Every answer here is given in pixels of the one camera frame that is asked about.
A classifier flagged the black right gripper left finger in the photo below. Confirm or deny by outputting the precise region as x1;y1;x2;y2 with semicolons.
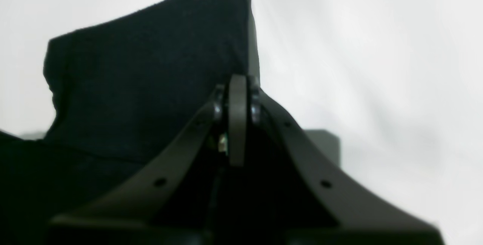
49;75;248;245

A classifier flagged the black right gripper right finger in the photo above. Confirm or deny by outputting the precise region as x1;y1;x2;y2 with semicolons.
247;77;444;245

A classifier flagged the black T-shirt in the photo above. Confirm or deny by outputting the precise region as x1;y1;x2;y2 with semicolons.
0;0;250;245

